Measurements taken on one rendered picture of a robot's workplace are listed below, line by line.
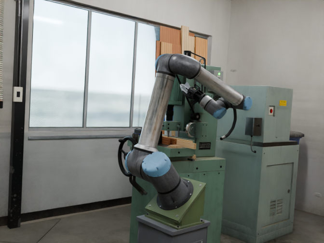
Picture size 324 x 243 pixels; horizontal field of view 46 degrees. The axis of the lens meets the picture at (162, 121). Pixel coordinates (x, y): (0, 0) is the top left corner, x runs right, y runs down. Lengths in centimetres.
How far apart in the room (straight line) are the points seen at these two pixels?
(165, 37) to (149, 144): 258
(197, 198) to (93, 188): 219
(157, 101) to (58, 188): 204
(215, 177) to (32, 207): 182
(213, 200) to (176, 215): 97
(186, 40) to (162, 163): 296
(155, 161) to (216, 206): 112
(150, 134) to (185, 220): 51
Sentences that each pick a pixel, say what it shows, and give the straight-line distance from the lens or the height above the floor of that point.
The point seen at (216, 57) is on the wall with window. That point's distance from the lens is 534.
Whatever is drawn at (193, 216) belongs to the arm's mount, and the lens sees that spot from 213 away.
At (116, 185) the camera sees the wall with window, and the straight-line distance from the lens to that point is 433.
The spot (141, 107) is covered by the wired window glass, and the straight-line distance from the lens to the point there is 449.
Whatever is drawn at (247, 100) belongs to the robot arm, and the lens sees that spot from 247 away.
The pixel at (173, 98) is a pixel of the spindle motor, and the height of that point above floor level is 124.
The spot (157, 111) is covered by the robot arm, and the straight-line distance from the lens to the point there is 216.
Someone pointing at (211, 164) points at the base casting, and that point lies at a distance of 291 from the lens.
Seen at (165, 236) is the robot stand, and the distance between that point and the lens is 209.
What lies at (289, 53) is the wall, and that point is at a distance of 500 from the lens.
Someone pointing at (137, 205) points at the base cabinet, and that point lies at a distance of 300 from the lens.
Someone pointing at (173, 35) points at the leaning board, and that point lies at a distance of 467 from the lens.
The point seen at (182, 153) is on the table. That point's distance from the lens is 266.
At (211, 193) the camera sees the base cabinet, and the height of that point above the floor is 54.
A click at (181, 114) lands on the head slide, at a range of 291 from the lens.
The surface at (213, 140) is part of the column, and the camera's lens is 304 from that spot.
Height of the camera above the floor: 122
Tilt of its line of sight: 3 degrees down
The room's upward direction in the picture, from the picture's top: 3 degrees clockwise
